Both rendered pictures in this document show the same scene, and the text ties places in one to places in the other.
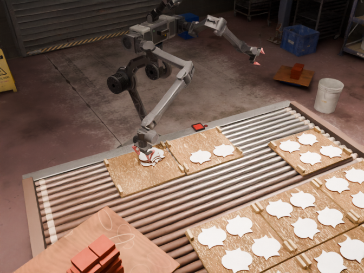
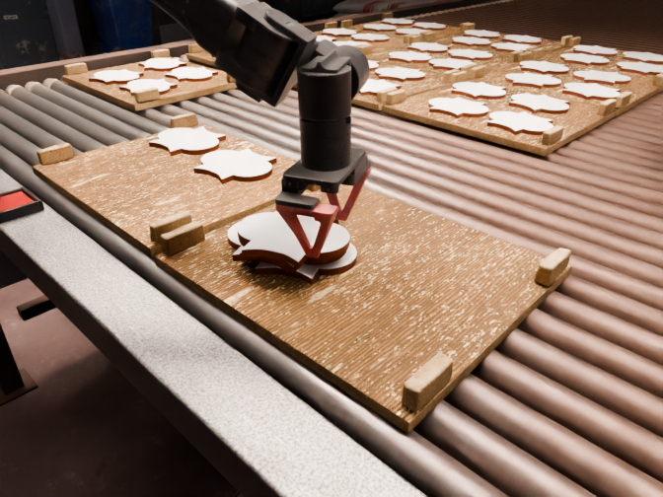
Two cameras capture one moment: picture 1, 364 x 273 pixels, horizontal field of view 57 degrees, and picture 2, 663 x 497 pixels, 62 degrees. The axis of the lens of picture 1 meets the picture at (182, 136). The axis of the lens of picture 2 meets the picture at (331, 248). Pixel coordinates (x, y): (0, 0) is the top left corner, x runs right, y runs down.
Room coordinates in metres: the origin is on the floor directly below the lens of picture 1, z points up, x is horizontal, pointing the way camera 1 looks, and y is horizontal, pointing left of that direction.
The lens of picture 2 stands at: (1.81, 0.80, 1.31)
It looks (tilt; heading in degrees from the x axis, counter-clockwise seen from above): 31 degrees down; 250
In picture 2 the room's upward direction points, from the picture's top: straight up
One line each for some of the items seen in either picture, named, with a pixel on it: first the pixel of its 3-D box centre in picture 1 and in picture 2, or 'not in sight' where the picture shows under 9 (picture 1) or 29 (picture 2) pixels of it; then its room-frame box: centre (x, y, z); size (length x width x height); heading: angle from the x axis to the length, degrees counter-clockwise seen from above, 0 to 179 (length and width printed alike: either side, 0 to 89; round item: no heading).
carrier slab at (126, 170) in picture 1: (143, 168); (359, 265); (1.57, 0.24, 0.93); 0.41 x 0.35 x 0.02; 117
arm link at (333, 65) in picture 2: (142, 134); (326, 90); (1.61, 0.23, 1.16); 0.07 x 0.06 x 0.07; 55
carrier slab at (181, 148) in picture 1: (203, 149); (180, 174); (1.75, -0.14, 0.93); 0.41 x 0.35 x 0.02; 115
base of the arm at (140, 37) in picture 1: (142, 45); not in sight; (2.28, 0.27, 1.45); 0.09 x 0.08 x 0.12; 143
